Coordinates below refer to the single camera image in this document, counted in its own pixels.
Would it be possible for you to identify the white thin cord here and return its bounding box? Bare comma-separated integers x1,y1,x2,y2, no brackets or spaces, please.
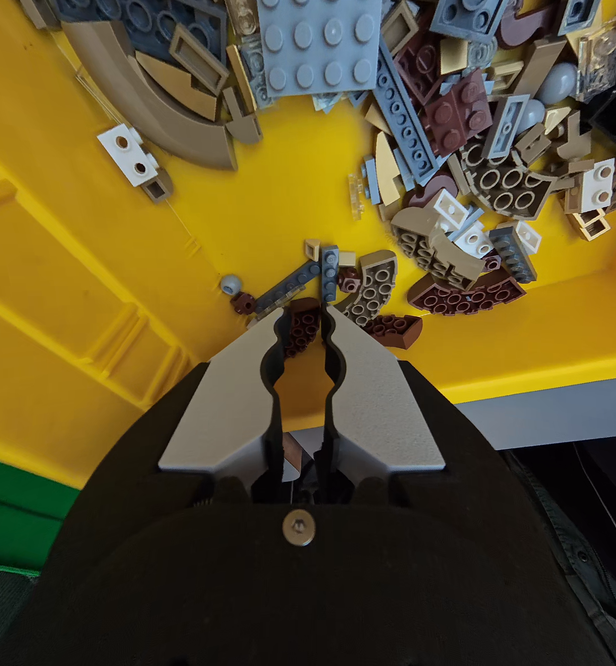
573,442,616,526

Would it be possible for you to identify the pile of loose bricks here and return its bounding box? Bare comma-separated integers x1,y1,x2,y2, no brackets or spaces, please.
19,0,616,350

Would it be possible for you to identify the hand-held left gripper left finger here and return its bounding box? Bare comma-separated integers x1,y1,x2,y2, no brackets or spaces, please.
158,307,289,504

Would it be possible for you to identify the dark brown curved brick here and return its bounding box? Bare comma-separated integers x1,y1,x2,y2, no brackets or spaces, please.
283,298,323,360

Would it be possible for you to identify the green plastic bin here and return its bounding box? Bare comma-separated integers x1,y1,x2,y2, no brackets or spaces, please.
0,452,83,577

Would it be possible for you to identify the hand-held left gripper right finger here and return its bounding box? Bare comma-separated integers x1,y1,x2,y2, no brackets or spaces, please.
315,305,447,504

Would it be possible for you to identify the yellow plastic bin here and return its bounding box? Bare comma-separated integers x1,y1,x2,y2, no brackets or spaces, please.
0,0,616,490

